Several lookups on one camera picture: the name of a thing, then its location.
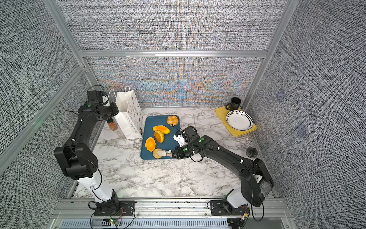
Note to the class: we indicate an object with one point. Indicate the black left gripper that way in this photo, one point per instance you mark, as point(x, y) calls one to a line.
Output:
point(115, 110)

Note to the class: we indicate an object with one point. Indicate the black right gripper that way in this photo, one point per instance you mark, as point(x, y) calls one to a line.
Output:
point(179, 155)

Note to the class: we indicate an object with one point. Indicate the white paper gift bag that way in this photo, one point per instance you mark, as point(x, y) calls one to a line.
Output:
point(130, 116)

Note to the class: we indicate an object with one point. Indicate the small round brown bun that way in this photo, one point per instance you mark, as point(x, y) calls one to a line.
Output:
point(155, 153)

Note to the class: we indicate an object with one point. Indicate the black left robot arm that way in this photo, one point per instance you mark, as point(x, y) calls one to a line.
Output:
point(75, 158)

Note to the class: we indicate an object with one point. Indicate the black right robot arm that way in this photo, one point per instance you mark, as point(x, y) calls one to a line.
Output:
point(256, 182)

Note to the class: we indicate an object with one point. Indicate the knotted braided bread roll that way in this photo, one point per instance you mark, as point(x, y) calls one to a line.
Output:
point(172, 120)

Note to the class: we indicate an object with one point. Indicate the spice jar with black lid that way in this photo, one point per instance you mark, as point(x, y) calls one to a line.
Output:
point(112, 125)

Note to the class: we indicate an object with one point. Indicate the teal rectangular tray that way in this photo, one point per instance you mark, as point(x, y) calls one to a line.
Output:
point(168, 144)

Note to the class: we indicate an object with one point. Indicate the yellow cutting board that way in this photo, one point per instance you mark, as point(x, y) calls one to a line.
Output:
point(221, 112)

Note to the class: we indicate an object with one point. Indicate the white bowl with patterned rim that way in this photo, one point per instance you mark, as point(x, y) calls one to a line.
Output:
point(239, 120)

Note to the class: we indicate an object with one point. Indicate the black mug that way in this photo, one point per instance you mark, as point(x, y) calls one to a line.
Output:
point(234, 104)

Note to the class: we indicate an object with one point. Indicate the clear jar with black lid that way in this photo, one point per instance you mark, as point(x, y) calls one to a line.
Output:
point(252, 152)

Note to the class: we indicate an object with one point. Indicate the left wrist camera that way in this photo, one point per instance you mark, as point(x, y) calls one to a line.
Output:
point(95, 97)

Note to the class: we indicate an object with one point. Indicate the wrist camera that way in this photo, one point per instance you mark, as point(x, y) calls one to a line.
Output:
point(180, 139)
point(95, 97)

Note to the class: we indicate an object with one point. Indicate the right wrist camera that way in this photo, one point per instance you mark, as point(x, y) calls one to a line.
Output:
point(180, 139)

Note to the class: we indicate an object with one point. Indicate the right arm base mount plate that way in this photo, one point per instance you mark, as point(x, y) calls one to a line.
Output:
point(223, 208)

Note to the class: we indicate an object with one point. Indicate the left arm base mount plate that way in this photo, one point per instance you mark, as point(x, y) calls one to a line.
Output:
point(114, 208)

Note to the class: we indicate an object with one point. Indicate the aluminium front rail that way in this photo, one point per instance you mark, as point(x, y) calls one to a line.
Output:
point(170, 213)

